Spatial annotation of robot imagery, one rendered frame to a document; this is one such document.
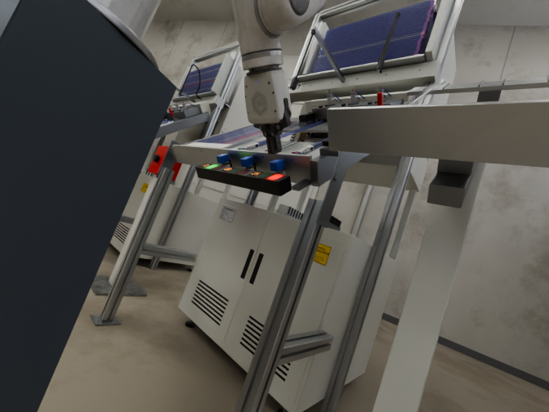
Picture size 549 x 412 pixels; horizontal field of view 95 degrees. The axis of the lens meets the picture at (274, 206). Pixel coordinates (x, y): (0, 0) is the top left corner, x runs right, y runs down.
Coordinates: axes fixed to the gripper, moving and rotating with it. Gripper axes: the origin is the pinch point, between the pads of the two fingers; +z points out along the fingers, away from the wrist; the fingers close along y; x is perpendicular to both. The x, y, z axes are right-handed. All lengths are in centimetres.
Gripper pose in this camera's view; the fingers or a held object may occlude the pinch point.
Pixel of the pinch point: (274, 144)
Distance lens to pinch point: 60.8
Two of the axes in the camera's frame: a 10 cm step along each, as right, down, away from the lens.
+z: 1.4, 8.9, 4.3
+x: 6.7, -4.0, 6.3
